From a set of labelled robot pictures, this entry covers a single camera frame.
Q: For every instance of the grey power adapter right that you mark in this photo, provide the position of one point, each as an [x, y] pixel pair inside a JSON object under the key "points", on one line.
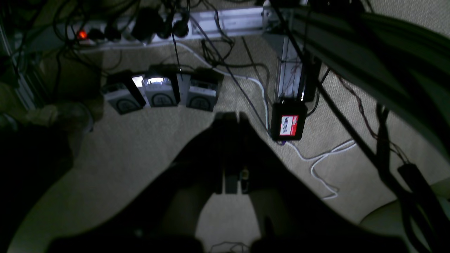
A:
{"points": [[204, 89]]}

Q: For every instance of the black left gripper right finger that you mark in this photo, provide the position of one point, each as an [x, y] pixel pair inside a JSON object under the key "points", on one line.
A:
{"points": [[291, 217]]}

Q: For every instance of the white power strip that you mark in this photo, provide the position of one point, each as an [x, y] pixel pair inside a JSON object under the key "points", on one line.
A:
{"points": [[98, 34]]}

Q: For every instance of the grey power adapter middle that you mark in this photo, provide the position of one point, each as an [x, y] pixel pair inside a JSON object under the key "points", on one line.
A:
{"points": [[160, 84]]}

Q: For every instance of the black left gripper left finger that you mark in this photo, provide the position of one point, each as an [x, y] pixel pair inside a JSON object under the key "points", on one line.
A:
{"points": [[163, 218]]}

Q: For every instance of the grey power adapter left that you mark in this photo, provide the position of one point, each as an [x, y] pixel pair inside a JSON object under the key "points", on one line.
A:
{"points": [[121, 92]]}

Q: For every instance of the black box red label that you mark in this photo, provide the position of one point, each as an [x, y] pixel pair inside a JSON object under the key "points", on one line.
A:
{"points": [[288, 121]]}

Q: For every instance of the aluminium frame leg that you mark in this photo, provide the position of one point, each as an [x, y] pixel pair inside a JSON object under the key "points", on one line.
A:
{"points": [[291, 81]]}

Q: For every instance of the grey power adapter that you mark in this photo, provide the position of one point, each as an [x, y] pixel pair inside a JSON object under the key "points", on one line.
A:
{"points": [[160, 84], [204, 89], [121, 92]]}

